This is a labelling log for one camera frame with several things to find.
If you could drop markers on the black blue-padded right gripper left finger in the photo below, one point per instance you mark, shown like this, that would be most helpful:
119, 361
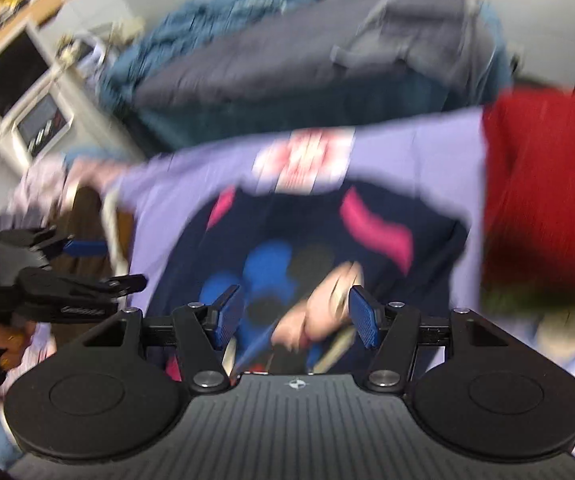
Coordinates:
202, 333

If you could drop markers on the grey pillow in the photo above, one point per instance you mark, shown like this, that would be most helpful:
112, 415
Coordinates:
326, 43

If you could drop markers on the navy cartoon print child shirt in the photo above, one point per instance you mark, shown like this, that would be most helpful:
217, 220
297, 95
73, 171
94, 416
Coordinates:
296, 257

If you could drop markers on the red knitted folded sweater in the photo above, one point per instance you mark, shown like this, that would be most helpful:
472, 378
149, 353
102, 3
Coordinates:
530, 195

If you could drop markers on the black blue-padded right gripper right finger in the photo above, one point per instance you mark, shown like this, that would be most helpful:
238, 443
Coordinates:
391, 333

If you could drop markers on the person's hand on handle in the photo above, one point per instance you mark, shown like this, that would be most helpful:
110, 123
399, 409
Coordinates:
14, 341

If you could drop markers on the grey and white clothes pile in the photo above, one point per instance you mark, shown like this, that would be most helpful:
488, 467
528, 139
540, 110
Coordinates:
65, 193

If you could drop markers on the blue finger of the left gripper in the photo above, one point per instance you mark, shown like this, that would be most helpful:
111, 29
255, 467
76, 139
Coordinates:
54, 244
115, 286

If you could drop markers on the teal blue blanket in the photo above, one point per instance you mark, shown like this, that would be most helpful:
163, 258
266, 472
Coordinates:
182, 31

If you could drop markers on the green folded fleece garment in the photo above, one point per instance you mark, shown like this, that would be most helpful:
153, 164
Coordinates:
523, 300

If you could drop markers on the white bedside cabinet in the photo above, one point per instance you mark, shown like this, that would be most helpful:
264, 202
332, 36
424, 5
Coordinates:
46, 108

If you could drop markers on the purple floral bed sheet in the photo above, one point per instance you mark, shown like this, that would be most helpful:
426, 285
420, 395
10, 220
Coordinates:
105, 400

